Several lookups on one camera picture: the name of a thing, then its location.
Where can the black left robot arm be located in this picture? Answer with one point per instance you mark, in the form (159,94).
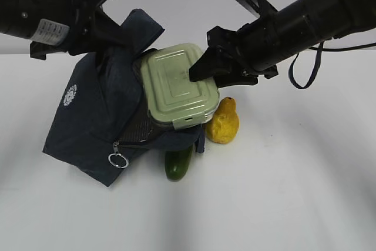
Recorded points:
(18,18)

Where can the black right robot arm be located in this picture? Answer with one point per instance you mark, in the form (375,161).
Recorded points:
(310,23)

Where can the dark blue lunch bag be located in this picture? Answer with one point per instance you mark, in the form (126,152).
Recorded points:
(102,122)

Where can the green cucumber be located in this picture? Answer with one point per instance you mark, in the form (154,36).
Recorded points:
(176,163)

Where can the yellow pear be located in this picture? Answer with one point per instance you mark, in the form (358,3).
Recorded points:
(225,123)

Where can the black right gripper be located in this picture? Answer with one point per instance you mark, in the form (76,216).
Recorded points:
(233,58)

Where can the glass container green lid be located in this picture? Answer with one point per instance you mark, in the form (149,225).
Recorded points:
(172,99)

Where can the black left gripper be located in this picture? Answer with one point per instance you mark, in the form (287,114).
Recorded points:
(75,27)

